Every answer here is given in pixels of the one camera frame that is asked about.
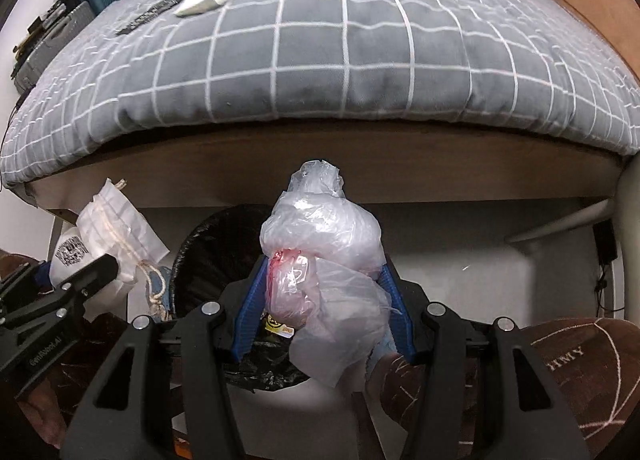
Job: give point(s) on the black charger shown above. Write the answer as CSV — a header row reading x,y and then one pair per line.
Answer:
x,y
604,240

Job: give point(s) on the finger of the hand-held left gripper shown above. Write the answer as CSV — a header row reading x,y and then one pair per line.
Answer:
x,y
85,285
17,285

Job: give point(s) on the brown patterned pajama leg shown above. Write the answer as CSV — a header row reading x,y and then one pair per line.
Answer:
x,y
575,370

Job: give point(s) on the white chair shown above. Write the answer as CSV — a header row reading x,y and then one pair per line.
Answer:
x,y
625,220

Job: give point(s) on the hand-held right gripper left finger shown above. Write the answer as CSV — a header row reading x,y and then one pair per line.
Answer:
x,y
245,310

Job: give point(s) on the trash bin with black liner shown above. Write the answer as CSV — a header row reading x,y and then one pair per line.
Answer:
x,y
215,260

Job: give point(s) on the person's left hand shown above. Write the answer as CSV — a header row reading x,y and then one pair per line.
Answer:
x,y
45,415

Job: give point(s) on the grey suitcase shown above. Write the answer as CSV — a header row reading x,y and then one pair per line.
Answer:
x,y
55,45

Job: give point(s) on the wooden headboard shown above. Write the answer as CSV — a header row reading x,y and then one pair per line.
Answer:
x,y
600,5

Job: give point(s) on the row of dark items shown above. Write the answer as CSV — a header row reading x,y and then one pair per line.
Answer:
x,y
35,38

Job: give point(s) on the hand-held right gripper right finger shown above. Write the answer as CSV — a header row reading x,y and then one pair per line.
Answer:
x,y
400,325

